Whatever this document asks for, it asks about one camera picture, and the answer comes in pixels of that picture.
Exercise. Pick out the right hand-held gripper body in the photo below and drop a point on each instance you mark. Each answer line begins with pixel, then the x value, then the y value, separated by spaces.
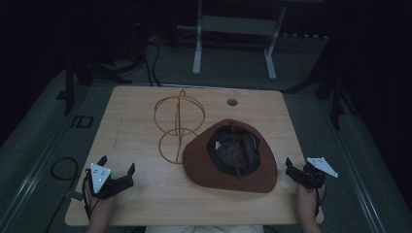
pixel 312 176

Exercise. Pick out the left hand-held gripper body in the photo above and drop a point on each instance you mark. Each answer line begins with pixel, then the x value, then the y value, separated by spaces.
pixel 100 181

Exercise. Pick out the person's right hand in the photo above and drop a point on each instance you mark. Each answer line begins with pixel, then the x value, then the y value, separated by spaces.
pixel 307 200

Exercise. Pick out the person's left hand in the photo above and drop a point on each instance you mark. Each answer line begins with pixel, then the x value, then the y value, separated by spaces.
pixel 102 207

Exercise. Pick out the brown felt hat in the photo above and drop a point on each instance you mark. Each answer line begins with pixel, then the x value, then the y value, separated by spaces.
pixel 200 161

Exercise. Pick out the black metal stand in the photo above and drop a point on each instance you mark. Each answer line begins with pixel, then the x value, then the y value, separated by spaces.
pixel 69 90
pixel 336 97

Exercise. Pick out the grey round table grommet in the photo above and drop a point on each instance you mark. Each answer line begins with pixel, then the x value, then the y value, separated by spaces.
pixel 232 102

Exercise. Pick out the black rectangular floor bracket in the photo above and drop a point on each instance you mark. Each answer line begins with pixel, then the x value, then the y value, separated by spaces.
pixel 74 121

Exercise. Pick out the white metal desk frame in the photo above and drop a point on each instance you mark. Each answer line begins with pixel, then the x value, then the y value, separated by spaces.
pixel 238 25

